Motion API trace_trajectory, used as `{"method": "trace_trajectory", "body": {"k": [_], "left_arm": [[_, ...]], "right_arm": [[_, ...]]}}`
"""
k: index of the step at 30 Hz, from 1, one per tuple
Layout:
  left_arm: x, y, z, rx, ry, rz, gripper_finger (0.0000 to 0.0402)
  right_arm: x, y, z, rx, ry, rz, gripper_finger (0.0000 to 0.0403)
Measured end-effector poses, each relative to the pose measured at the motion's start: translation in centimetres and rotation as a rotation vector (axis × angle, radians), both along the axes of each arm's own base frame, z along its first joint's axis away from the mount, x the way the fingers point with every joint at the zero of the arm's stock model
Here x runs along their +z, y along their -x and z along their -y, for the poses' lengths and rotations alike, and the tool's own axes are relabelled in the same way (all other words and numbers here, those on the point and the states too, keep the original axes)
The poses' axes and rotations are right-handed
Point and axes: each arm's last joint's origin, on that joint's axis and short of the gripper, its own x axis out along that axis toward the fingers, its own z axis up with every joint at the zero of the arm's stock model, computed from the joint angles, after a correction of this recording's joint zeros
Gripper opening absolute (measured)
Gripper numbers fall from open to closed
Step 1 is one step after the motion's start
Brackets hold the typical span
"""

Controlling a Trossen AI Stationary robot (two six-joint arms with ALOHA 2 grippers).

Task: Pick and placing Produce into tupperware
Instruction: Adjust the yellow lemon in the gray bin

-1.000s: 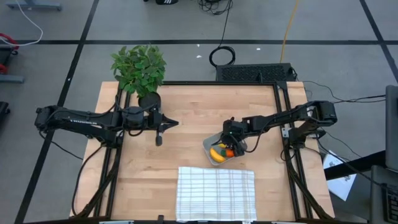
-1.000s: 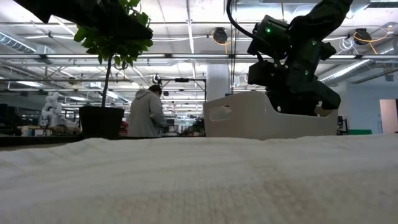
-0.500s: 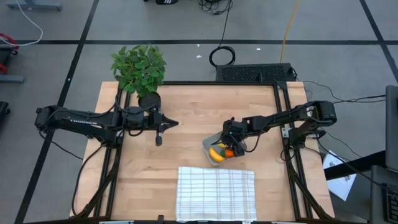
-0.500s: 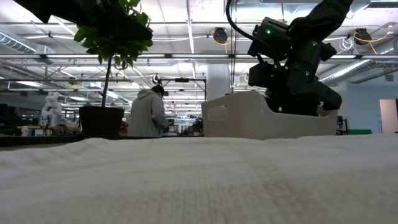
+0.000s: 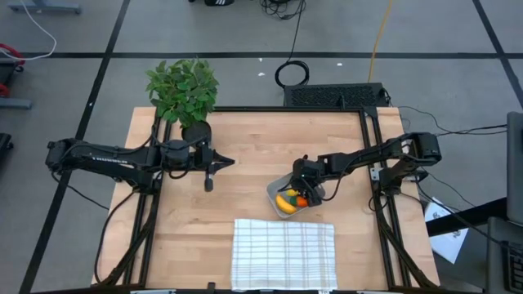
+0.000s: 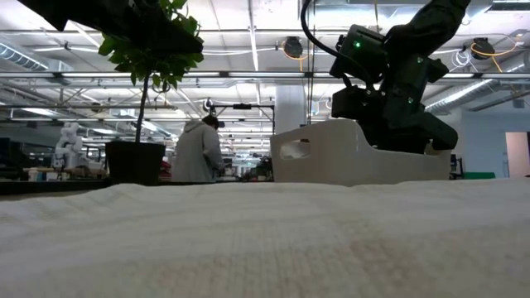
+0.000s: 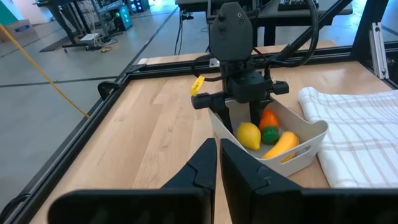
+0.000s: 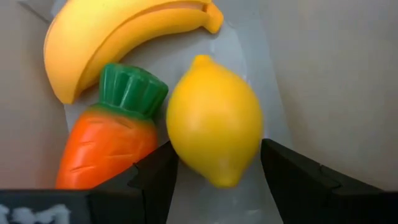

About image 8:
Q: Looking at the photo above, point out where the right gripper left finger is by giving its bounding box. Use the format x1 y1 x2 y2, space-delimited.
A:
0 141 180 224

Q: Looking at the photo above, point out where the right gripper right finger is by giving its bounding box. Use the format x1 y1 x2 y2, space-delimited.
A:
260 138 398 224

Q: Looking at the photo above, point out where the orange toy carrot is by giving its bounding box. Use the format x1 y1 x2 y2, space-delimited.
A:
55 63 170 190

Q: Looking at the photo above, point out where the yellow toy lemon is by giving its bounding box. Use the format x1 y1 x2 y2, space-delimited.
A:
165 54 264 190

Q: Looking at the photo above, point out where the yellow toy banana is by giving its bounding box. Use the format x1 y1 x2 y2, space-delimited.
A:
42 0 224 105

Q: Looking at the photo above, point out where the white plastic storage bin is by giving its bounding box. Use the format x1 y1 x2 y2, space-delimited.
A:
0 0 398 224

